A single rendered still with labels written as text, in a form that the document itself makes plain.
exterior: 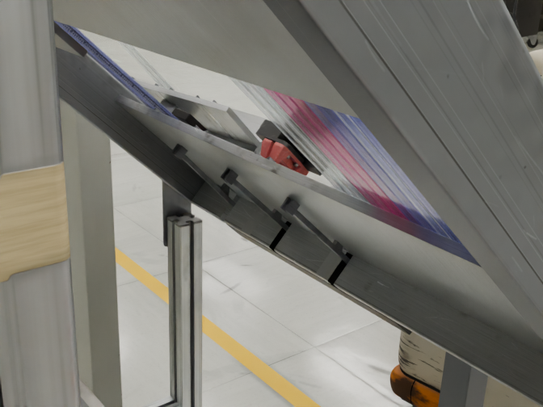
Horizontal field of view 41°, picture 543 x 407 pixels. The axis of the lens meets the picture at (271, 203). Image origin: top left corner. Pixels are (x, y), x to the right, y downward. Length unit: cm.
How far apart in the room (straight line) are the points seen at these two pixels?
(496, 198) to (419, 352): 137
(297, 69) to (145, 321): 176
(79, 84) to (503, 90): 71
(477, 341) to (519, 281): 39
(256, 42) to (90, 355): 99
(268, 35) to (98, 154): 84
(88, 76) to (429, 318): 49
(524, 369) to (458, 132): 46
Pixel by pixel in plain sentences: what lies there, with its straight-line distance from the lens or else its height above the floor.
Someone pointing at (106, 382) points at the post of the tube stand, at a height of 29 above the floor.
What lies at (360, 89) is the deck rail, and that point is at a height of 102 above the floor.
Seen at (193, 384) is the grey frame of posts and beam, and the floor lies 35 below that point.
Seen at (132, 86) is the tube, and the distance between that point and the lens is 86.
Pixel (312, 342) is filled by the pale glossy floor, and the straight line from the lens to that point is 202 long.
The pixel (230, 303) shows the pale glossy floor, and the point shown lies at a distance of 219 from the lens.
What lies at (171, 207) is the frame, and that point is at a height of 65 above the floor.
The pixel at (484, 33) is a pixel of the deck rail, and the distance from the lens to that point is 27.
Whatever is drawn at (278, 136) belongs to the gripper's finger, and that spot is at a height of 79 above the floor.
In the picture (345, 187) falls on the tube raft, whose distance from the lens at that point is 61.
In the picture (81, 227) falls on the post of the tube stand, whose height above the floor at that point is 59.
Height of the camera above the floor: 107
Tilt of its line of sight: 21 degrees down
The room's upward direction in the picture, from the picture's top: 2 degrees clockwise
